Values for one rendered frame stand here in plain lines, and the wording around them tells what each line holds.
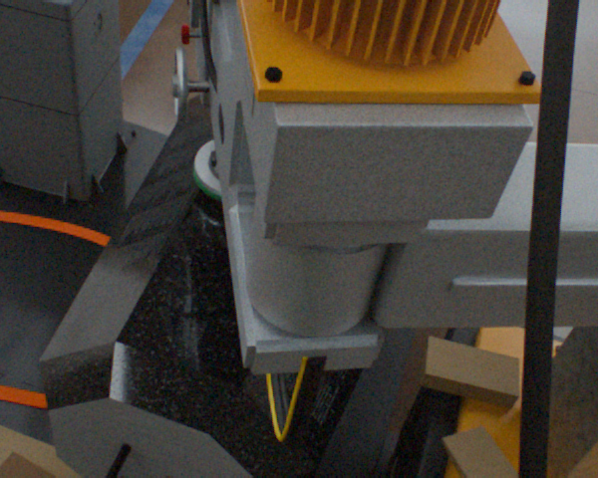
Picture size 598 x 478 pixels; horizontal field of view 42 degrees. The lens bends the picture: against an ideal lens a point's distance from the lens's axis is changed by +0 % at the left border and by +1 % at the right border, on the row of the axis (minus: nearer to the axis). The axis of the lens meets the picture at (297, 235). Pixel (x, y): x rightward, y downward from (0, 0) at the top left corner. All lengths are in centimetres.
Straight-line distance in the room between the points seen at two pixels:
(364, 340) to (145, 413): 60
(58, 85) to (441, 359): 160
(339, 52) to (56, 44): 192
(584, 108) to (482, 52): 330
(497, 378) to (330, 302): 76
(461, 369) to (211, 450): 55
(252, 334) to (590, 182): 50
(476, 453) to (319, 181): 101
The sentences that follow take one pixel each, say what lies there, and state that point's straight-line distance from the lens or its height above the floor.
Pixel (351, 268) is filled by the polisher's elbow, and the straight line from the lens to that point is 99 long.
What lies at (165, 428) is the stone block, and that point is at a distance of 161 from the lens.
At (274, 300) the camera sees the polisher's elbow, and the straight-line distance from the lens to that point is 106.
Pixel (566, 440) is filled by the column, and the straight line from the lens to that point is 165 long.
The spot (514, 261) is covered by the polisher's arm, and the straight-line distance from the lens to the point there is 106.
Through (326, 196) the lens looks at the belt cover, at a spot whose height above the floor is 165.
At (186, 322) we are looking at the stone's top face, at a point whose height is 87.
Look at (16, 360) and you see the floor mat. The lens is 264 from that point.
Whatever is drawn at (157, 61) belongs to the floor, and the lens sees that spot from 376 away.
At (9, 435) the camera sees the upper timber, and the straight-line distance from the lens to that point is 230.
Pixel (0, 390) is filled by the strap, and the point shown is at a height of 2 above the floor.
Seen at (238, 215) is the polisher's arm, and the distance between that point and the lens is 125.
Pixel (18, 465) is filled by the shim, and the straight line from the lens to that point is 224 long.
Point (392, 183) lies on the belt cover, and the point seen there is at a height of 167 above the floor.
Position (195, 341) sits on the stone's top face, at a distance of 160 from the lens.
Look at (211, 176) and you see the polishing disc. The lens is 183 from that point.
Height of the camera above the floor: 219
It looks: 47 degrees down
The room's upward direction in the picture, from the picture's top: 11 degrees clockwise
